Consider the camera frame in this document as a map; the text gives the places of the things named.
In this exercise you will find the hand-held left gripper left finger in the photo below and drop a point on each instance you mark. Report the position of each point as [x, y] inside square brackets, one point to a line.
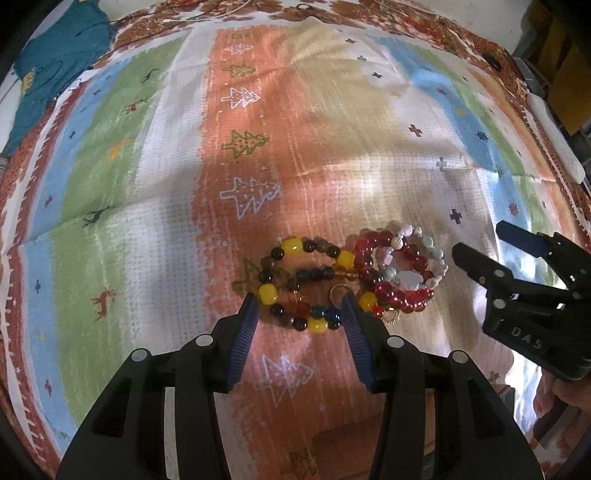
[242, 339]

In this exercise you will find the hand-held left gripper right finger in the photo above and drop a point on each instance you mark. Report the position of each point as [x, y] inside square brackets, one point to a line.
[356, 341]

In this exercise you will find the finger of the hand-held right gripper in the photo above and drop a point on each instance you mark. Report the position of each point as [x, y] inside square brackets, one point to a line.
[535, 244]
[475, 265]

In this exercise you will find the person's right hand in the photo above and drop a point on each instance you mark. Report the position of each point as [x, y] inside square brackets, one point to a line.
[572, 408]

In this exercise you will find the white oblong object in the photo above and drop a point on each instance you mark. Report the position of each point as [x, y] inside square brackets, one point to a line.
[554, 134]

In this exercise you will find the yellow curtain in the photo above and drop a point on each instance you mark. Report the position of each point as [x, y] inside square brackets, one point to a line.
[568, 69]

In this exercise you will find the striped printed cloth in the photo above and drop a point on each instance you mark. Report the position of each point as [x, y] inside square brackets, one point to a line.
[138, 184]

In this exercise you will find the small black round object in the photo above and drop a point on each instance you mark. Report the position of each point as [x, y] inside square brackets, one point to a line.
[494, 62]

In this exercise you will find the brown floral blanket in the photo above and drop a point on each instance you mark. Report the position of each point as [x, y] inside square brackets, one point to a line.
[508, 55]

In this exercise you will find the teal garment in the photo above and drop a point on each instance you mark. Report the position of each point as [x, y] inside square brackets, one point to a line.
[60, 50]

